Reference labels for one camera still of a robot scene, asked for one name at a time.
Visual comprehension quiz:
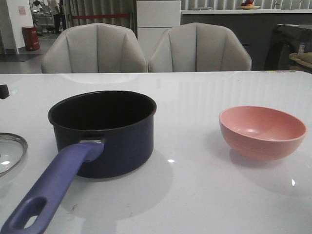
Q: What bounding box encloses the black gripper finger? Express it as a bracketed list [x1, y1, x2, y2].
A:
[0, 84, 9, 99]

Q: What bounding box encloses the glass lid blue knob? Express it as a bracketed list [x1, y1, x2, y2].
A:
[0, 133, 28, 177]

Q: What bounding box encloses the pink bowl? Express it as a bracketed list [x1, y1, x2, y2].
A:
[219, 105, 308, 161]

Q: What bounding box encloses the red trash bin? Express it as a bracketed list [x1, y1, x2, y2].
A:
[22, 26, 39, 51]

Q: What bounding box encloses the person in black trousers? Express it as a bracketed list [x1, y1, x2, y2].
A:
[48, 0, 63, 35]

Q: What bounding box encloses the left beige armchair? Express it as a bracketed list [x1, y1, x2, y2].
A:
[41, 23, 148, 74]

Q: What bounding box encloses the beige armchair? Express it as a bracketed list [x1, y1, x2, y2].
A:
[148, 22, 252, 73]
[41, 23, 148, 74]

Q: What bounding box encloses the dark blue saucepan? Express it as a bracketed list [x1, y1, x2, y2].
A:
[1, 91, 156, 234]

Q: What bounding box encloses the red barrier belt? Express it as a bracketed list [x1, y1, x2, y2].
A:
[72, 13, 131, 20]

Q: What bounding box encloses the white drawer cabinet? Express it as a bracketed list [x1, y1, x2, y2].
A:
[136, 0, 181, 60]

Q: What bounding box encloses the right beige armchair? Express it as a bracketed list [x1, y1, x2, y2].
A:
[148, 22, 252, 73]

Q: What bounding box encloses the fruit plate on counter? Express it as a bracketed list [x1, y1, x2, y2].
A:
[238, 0, 260, 10]

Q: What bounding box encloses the dark grey counter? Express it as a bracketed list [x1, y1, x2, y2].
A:
[181, 10, 312, 70]

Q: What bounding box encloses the dark appliance box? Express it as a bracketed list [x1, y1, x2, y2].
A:
[264, 24, 312, 70]

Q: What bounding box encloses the beige cushion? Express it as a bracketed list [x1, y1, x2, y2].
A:
[289, 52, 312, 74]

